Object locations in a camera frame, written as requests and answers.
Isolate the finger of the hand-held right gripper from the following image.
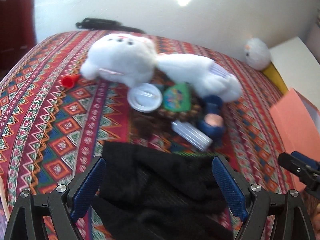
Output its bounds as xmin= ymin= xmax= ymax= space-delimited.
xmin=278 ymin=152 xmax=320 ymax=195
xmin=291 ymin=151 xmax=320 ymax=169

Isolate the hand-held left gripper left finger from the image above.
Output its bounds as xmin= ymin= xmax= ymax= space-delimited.
xmin=6 ymin=156 xmax=107 ymax=240

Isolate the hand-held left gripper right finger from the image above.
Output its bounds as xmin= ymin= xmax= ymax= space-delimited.
xmin=212 ymin=155 xmax=314 ymax=240

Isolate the orange cardboard box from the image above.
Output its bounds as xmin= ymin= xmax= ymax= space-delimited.
xmin=269 ymin=88 xmax=320 ymax=190

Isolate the dark blue glass bottle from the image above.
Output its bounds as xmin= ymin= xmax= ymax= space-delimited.
xmin=200 ymin=95 xmax=227 ymax=140

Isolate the black knit cloth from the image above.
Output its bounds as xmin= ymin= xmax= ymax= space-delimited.
xmin=92 ymin=140 xmax=234 ymax=240

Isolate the brown fuzzy item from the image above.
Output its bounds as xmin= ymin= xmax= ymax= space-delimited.
xmin=134 ymin=111 xmax=175 ymax=137

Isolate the green pouch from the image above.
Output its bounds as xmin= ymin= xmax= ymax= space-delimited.
xmin=162 ymin=84 xmax=192 ymax=112

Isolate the white plastic lid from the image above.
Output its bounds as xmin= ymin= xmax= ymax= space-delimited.
xmin=127 ymin=83 xmax=163 ymax=113

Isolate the patterned red bedspread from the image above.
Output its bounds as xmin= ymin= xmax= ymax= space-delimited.
xmin=0 ymin=30 xmax=320 ymax=240

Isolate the yellow pad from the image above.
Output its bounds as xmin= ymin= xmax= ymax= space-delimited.
xmin=261 ymin=62 xmax=288 ymax=94

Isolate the small red item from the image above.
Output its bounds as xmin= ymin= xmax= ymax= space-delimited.
xmin=61 ymin=74 xmax=80 ymax=88

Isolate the round white plush toy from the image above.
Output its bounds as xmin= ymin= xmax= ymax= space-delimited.
xmin=244 ymin=37 xmax=272 ymax=71

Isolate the white plush animal toy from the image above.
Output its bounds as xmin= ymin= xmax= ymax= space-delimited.
xmin=80 ymin=34 xmax=243 ymax=103

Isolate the black elongated object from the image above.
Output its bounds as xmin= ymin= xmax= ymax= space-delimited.
xmin=76 ymin=17 xmax=145 ymax=33

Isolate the brown beaded bracelet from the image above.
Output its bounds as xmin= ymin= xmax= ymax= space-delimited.
xmin=157 ymin=97 xmax=202 ymax=121

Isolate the dark red wooden frame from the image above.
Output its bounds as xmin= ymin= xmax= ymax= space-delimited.
xmin=0 ymin=0 xmax=37 ymax=70

